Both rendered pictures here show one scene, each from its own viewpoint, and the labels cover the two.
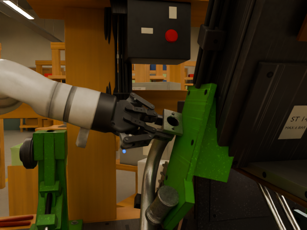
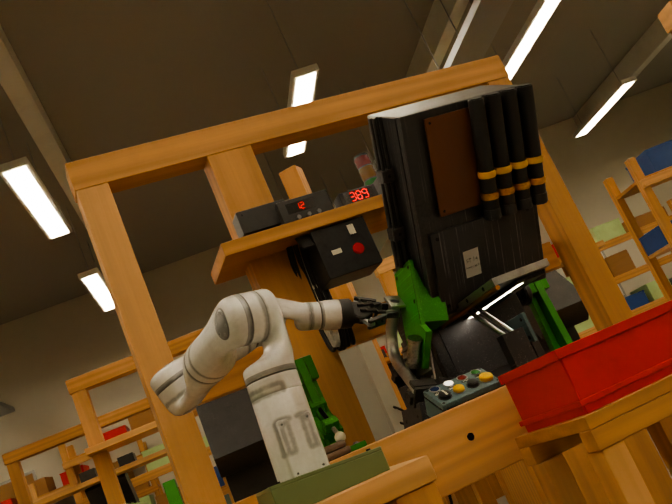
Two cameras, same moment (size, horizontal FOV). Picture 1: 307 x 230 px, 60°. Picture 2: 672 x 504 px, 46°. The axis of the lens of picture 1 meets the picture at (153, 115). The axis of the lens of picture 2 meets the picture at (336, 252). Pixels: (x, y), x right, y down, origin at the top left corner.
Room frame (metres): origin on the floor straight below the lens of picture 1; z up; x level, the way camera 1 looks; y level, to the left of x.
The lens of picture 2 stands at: (-1.45, 0.41, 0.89)
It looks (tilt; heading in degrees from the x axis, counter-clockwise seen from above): 14 degrees up; 350
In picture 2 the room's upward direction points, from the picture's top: 24 degrees counter-clockwise
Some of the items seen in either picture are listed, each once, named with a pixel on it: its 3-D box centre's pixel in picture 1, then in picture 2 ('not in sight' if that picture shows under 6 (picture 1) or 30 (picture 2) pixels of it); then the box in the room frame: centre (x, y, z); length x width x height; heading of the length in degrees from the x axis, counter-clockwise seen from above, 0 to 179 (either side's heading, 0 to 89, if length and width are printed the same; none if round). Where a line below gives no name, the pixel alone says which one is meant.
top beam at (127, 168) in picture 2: not in sight; (307, 122); (0.87, -0.10, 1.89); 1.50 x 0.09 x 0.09; 101
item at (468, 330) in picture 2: (236, 161); (466, 335); (0.73, -0.23, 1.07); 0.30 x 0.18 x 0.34; 101
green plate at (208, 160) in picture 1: (203, 138); (421, 302); (0.50, -0.09, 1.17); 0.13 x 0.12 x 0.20; 101
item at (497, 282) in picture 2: (287, 168); (486, 298); (0.49, -0.25, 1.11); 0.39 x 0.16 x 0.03; 11
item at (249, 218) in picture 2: not in sight; (262, 220); (0.73, 0.17, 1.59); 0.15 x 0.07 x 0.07; 101
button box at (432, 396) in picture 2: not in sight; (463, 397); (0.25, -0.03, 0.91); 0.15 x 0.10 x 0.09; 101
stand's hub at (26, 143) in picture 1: (28, 152); not in sight; (0.61, 0.29, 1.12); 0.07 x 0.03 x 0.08; 11
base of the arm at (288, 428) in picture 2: not in sight; (287, 426); (-0.06, 0.35, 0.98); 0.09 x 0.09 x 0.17; 14
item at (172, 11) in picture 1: (155, 34); (341, 253); (0.76, -0.01, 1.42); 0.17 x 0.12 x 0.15; 101
